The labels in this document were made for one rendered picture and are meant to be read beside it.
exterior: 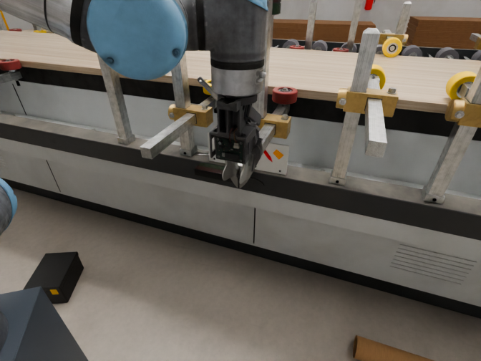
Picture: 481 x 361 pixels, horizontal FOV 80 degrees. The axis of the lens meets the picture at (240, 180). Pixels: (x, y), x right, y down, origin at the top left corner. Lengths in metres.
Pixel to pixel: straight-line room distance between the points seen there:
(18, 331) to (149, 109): 0.87
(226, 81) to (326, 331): 1.13
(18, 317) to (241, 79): 0.67
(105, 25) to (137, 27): 0.03
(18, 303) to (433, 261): 1.34
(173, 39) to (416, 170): 0.95
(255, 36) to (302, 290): 1.20
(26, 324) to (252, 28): 0.72
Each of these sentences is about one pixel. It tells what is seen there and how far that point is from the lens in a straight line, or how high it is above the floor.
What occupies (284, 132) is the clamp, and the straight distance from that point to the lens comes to 0.83.
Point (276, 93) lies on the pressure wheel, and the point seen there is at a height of 0.90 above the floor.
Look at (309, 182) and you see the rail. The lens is 0.87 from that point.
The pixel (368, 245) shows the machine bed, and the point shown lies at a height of 0.29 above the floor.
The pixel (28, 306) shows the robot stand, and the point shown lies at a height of 0.60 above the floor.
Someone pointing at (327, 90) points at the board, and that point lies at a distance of 1.01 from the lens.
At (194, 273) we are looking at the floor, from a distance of 1.51.
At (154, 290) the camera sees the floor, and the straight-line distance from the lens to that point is 1.49.
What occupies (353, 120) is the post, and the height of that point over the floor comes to 0.90.
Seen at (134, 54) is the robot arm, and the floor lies 1.13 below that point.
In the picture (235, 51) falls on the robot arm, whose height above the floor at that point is 1.10.
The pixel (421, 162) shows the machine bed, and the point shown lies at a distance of 1.11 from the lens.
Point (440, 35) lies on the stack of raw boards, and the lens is 6.95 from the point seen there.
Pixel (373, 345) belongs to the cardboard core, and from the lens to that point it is 1.32.
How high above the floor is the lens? 1.18
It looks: 34 degrees down
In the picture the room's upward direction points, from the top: straight up
